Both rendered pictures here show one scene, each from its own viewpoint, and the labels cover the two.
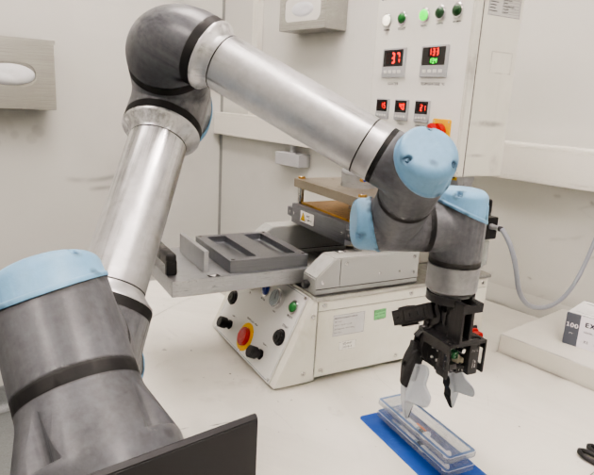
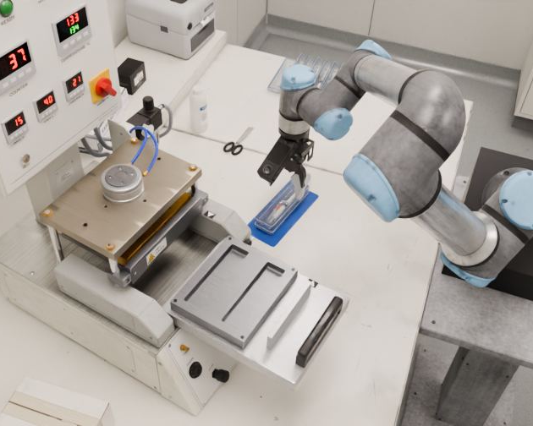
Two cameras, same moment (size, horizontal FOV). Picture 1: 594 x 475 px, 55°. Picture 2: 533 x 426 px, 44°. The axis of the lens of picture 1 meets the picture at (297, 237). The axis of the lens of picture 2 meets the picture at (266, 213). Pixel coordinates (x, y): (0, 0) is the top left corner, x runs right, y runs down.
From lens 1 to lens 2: 183 cm
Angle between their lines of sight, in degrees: 101
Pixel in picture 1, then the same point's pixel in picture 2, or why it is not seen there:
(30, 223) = not seen: outside the picture
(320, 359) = not seen: hidden behind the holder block
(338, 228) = (195, 209)
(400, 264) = not seen: hidden behind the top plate
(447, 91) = (96, 47)
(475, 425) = (237, 195)
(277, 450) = (341, 269)
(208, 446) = (501, 155)
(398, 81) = (27, 81)
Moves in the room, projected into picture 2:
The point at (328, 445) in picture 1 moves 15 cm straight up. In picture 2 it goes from (315, 250) to (321, 209)
